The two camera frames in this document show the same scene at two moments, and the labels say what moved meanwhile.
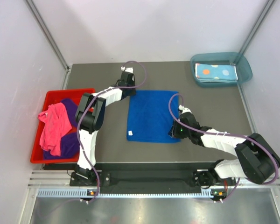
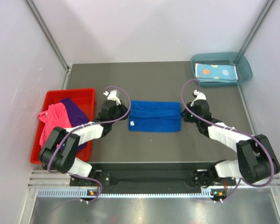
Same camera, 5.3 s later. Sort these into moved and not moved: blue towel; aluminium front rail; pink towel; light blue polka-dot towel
Moved: blue towel
Not moved: pink towel; aluminium front rail; light blue polka-dot towel
